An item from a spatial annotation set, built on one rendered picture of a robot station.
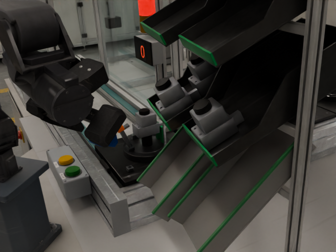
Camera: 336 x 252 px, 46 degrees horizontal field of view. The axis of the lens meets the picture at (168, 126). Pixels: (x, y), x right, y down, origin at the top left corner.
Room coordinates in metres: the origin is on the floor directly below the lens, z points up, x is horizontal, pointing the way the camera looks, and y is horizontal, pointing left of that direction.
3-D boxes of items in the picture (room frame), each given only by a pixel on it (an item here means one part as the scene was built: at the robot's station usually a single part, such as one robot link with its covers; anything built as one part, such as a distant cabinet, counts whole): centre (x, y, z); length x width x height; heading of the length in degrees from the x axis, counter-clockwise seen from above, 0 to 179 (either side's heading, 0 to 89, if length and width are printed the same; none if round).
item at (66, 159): (0.97, 0.29, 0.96); 0.04 x 0.04 x 0.02
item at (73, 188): (0.97, 0.29, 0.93); 0.21 x 0.07 x 0.06; 27
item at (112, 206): (1.17, 0.32, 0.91); 0.89 x 0.06 x 0.11; 27
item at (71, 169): (0.91, 0.26, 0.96); 0.04 x 0.04 x 0.02
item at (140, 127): (1.00, 0.05, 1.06); 0.08 x 0.04 x 0.07; 117
